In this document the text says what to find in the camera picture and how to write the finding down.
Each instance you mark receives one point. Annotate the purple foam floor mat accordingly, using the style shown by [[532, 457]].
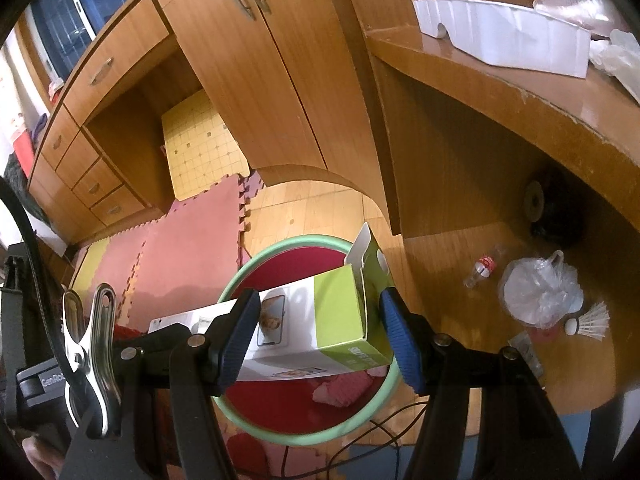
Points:
[[250, 186]]

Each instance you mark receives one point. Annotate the person's right hand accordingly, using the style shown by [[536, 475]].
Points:
[[46, 459]]

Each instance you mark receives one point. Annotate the white plastic tray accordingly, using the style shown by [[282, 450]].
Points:
[[506, 35]]

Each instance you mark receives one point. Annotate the clear plastic bag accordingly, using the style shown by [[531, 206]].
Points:
[[539, 292]]

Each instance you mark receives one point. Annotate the red green trash bin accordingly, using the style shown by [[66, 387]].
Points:
[[284, 412]]

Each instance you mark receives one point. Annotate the black round speaker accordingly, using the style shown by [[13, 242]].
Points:
[[556, 206]]

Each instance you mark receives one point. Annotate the pink foam floor mat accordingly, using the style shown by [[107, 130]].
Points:
[[174, 264]]

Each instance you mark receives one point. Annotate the white printed plastic bag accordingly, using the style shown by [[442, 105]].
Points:
[[619, 57]]

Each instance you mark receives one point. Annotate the wooden corner shelf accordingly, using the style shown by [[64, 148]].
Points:
[[458, 141]]

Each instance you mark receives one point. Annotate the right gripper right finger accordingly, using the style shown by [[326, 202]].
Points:
[[410, 336]]

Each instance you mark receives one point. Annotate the window with blue glass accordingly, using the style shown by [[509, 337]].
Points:
[[63, 30]]

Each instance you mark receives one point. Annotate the wooden desk with drawers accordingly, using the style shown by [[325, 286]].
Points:
[[100, 164]]

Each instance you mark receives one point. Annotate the wooden cabinet with doors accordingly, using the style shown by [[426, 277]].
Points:
[[294, 82]]

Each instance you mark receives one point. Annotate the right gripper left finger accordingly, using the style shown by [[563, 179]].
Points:
[[229, 336]]

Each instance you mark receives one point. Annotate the crumpled pink paper trash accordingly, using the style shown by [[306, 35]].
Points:
[[344, 390]]

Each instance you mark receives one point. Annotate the white feather shuttlecock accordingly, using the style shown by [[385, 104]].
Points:
[[593, 324]]

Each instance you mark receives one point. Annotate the metal spring clamp right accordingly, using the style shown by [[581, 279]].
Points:
[[88, 346]]

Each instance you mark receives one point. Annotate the pink plastic wrapper pack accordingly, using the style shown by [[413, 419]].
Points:
[[599, 17]]

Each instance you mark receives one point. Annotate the small clear plastic bottle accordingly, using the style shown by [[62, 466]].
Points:
[[484, 266]]

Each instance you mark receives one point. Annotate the silver squeezed tube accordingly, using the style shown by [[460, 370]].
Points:
[[523, 344]]

